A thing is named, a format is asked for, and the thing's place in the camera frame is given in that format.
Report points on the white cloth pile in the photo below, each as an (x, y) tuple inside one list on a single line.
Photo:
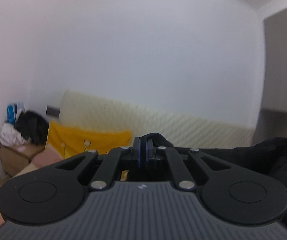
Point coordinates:
[(9, 136)]

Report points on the black puffer jacket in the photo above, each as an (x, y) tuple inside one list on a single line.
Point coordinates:
[(268, 158)]

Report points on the cardboard box nightstand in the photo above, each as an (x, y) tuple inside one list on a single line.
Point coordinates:
[(17, 160)]

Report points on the grey wall cabinet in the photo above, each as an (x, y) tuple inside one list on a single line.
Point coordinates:
[(274, 96)]

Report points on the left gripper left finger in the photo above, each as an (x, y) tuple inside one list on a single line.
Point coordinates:
[(54, 192)]

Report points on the dark wall switch left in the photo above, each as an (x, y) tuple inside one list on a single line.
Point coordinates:
[(52, 111)]

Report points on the blue white bag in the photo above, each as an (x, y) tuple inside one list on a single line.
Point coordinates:
[(13, 112)]

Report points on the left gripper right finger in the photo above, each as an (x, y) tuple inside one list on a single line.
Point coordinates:
[(226, 188)]

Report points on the yellow crown pillow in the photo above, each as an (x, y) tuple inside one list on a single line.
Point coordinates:
[(69, 141)]

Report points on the cream quilted headboard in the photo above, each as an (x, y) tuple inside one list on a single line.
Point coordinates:
[(91, 112)]

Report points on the black clothes pile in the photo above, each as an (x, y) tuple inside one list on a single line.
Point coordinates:
[(32, 127)]

